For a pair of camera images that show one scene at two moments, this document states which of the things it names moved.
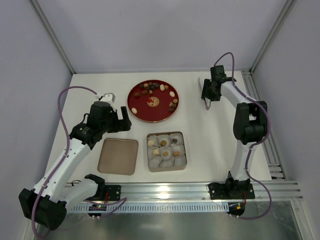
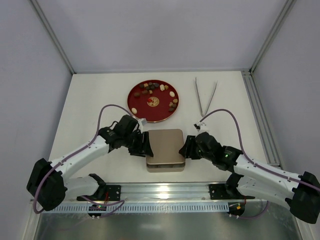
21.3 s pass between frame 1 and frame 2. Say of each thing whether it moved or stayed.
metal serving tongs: moved
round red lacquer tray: stayed
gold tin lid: moved
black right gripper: moved
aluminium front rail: stayed
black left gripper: moved
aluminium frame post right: stayed
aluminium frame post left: stayed
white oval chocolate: stayed
